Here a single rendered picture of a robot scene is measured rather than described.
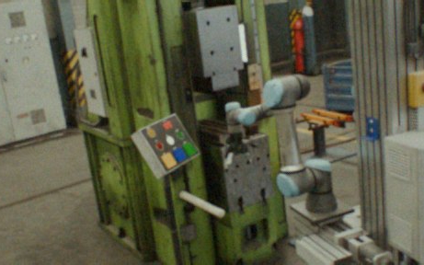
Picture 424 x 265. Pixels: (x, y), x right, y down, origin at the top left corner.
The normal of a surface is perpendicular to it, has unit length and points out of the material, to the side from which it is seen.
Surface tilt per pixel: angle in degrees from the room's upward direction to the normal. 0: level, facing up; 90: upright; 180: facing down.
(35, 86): 90
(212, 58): 90
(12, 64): 90
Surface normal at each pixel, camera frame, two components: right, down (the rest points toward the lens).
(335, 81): -0.74, 0.25
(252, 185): 0.54, 0.14
